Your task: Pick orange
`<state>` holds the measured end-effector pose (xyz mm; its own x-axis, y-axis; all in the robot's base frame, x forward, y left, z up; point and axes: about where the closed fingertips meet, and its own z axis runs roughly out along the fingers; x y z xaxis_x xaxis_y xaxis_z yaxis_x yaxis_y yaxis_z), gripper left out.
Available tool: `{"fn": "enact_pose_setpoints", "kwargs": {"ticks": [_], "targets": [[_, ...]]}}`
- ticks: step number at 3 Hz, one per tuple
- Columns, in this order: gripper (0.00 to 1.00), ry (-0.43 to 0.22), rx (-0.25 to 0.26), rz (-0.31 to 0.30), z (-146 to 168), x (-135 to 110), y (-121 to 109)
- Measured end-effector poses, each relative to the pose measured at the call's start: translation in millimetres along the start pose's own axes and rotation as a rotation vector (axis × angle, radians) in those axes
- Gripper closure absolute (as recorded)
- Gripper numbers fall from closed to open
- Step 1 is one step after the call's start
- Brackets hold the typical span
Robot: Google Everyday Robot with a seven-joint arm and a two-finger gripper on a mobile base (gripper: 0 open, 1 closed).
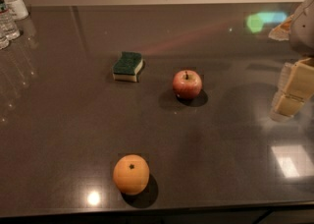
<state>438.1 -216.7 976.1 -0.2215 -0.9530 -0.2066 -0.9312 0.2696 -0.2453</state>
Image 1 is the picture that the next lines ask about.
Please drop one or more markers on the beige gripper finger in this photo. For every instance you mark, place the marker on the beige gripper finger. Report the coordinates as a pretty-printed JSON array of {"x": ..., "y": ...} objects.
[{"x": 295, "y": 87}]

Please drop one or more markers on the orange fruit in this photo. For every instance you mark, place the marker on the orange fruit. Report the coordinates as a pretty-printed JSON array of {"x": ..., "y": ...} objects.
[{"x": 131, "y": 175}]

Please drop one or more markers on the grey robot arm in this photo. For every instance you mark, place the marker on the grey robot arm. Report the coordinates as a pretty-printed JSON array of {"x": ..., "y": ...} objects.
[{"x": 298, "y": 30}]

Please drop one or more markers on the red apple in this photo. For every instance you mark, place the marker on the red apple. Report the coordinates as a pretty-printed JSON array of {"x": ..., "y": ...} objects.
[{"x": 187, "y": 84}]

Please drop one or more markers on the green and yellow sponge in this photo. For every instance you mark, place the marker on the green and yellow sponge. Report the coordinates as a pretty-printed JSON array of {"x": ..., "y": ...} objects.
[{"x": 127, "y": 67}]

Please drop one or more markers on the white pump sanitizer bottle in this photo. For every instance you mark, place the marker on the white pump sanitizer bottle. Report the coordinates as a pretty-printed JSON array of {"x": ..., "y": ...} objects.
[{"x": 17, "y": 9}]

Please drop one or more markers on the clear plastic water bottle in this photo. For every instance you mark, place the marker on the clear plastic water bottle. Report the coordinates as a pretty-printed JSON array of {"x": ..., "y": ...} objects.
[{"x": 7, "y": 24}]

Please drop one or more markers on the clear bottle at left edge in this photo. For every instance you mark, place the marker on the clear bottle at left edge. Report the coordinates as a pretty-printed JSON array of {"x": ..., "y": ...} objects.
[{"x": 4, "y": 42}]

